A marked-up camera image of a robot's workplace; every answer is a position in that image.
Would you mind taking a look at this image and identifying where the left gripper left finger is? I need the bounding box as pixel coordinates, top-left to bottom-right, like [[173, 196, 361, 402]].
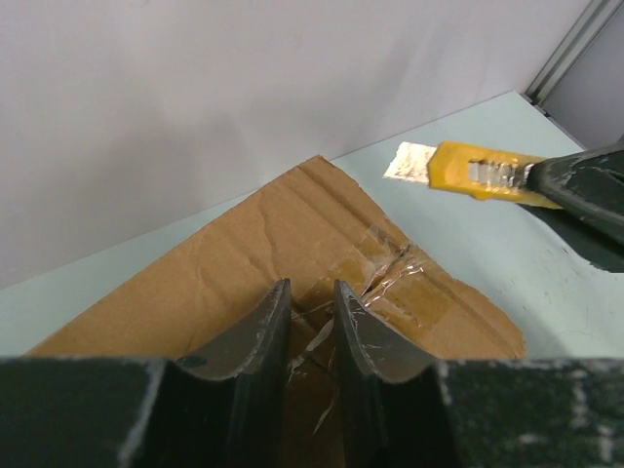
[[1, 279, 292, 467]]

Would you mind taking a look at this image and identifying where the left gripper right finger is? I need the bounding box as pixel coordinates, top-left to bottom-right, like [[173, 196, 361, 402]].
[[333, 281, 623, 467]]

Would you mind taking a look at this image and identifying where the yellow utility knife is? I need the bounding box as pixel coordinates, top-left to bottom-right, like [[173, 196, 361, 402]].
[[383, 141, 560, 210]]

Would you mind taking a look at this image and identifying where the brown cardboard express box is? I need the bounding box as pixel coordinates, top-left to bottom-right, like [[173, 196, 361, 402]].
[[31, 156, 526, 467]]

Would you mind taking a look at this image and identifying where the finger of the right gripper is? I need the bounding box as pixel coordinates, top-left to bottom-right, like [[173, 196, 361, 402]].
[[521, 205, 624, 273], [524, 143, 623, 239]]

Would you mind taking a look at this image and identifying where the right aluminium frame post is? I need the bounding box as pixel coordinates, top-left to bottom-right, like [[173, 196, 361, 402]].
[[525, 0, 623, 106]]

